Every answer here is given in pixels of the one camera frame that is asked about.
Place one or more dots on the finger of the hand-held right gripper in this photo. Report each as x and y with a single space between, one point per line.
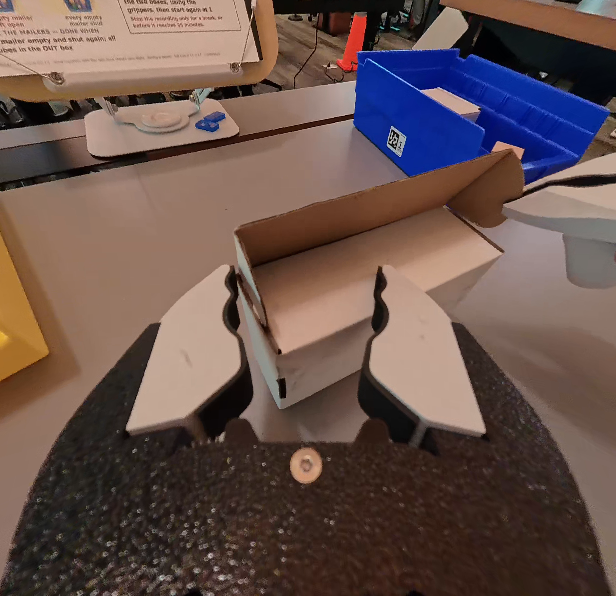
592 167
568 211

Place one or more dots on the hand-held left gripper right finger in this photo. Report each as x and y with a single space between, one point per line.
423 365

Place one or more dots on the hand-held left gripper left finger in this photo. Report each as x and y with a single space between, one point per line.
187 360

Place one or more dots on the white cardboard mailer box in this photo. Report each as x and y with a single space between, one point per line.
313 292

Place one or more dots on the blue plastic bin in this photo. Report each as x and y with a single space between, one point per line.
418 119

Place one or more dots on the closed white mailer box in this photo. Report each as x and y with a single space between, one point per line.
452 102

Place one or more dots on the pink cube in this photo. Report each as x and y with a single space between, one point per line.
504 147

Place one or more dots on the wooden desk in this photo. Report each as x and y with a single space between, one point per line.
529 13

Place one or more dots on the yellow plastic bin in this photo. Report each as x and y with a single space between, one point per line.
17 336

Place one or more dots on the square code label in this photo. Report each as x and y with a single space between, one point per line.
396 141

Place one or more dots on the white panel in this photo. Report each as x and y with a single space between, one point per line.
445 30

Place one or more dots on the white stand base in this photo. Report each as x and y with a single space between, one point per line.
120 141

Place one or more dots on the small blue plastic clip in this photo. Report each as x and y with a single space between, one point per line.
210 121

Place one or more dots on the orange traffic cone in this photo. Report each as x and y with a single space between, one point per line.
353 42

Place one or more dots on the wooden sheet holder board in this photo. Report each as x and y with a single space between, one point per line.
269 52

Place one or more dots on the printed instruction sheet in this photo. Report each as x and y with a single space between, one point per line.
159 37

